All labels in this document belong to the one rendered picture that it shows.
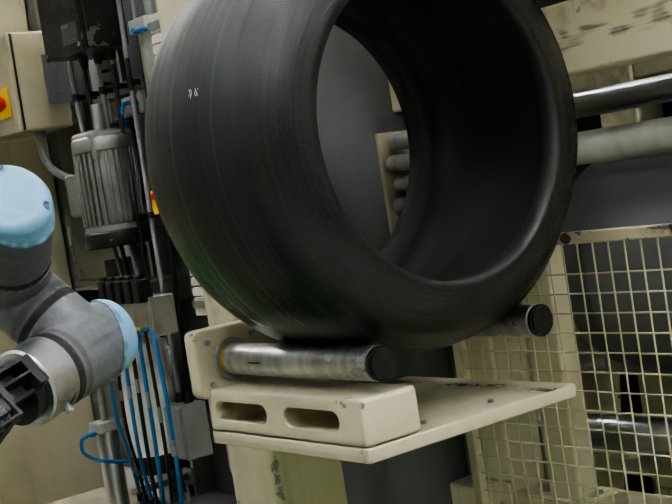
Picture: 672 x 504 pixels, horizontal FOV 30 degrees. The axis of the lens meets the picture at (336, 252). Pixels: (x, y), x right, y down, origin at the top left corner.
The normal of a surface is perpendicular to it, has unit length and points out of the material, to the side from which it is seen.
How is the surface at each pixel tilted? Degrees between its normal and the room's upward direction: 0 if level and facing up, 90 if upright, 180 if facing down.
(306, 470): 90
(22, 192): 59
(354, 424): 90
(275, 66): 76
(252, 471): 90
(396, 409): 90
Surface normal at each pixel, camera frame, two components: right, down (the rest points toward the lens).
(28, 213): 0.31, -0.52
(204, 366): 0.60, -0.05
